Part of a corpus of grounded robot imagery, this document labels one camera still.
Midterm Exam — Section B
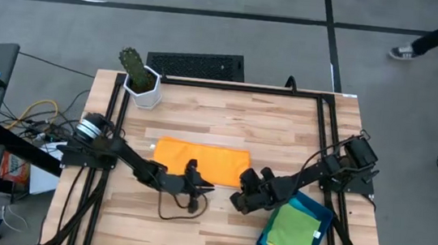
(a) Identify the white hexagonal plant pot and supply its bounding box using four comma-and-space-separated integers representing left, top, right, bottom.
120, 62, 167, 112

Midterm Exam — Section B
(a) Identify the blue plastic tray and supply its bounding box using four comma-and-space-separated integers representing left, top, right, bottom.
256, 186, 337, 245

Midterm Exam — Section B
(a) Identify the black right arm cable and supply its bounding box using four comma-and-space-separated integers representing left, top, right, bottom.
296, 122, 371, 187

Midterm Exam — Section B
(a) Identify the green cactus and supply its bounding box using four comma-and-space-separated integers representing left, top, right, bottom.
115, 45, 158, 92

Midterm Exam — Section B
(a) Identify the yellow floor cable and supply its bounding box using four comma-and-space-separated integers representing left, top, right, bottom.
5, 95, 61, 135

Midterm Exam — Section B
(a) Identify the orange cardboard box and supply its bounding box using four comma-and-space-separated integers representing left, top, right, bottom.
0, 150, 33, 186

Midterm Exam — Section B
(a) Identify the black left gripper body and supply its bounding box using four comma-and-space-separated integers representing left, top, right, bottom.
180, 157, 206, 215

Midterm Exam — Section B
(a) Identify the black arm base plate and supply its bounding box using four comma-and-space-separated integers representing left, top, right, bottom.
315, 157, 379, 198
60, 138, 122, 172

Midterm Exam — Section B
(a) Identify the white paper sheet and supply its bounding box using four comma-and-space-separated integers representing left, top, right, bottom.
26, 139, 66, 199

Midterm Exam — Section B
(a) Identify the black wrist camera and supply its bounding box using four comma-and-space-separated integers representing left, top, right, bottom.
157, 171, 190, 196
262, 174, 292, 205

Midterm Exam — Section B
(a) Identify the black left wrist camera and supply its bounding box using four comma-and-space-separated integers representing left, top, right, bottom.
157, 171, 190, 196

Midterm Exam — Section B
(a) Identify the dark green microfiber towel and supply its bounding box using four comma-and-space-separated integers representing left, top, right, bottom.
266, 200, 325, 245

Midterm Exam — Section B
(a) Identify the black aluminium table frame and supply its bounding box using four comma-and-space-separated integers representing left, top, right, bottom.
42, 63, 404, 245

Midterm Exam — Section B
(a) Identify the thin black floor cable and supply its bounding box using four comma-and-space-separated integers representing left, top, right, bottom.
15, 51, 98, 80
58, 87, 92, 120

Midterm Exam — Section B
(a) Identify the orange microfiber towel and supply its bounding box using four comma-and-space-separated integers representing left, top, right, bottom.
150, 135, 253, 190

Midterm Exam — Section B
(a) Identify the white floor cable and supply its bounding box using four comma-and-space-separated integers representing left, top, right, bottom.
0, 204, 32, 234

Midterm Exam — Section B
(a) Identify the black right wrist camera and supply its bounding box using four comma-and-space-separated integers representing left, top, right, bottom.
262, 174, 292, 205

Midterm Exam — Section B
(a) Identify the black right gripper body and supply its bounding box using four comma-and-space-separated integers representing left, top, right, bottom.
228, 164, 267, 217

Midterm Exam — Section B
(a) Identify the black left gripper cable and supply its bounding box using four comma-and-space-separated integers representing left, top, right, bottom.
155, 185, 211, 225

